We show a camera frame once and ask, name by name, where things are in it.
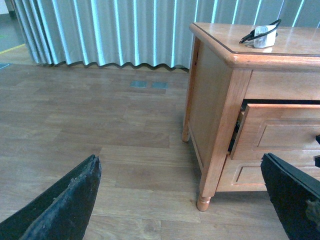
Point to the wooden drawer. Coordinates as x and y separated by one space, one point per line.
246 175
287 129

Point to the light wooden nightstand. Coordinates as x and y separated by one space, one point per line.
226 75

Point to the grey pleated curtain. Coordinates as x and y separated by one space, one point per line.
150 32

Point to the white charger with black cable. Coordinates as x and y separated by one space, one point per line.
263 36

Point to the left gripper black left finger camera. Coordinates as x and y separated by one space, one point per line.
62 212

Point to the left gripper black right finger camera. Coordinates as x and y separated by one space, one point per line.
295 196

